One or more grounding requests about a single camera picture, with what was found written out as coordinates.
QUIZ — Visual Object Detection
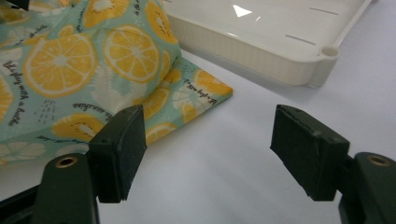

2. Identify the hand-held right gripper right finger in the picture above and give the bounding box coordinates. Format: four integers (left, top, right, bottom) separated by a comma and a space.
270, 104, 350, 202

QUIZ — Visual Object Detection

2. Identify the white plastic tray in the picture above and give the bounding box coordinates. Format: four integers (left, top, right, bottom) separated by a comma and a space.
162, 0, 373, 88

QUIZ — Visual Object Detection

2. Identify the lemon print cloth bag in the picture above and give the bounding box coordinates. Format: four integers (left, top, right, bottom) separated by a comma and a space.
0, 0, 233, 166

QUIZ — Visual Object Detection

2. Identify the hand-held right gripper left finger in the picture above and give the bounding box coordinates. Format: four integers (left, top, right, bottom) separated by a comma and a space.
88, 105, 148, 203

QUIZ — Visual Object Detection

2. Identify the white table cover sheet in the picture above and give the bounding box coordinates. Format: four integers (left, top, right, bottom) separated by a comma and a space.
0, 0, 396, 224

